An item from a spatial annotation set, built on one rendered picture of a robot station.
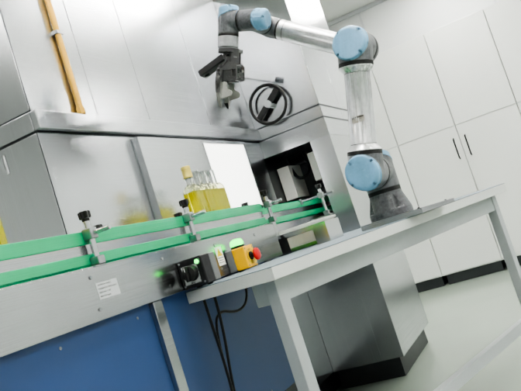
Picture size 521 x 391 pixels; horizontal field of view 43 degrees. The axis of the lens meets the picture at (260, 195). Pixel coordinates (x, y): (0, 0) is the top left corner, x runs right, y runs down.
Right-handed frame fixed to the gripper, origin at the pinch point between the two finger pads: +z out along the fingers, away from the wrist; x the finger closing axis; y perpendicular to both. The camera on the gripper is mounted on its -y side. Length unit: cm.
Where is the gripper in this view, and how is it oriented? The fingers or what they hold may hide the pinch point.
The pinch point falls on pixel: (222, 105)
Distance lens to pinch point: 243.9
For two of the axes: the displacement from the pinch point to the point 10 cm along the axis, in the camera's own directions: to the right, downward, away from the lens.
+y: 9.2, 0.3, -3.9
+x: 4.0, -0.5, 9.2
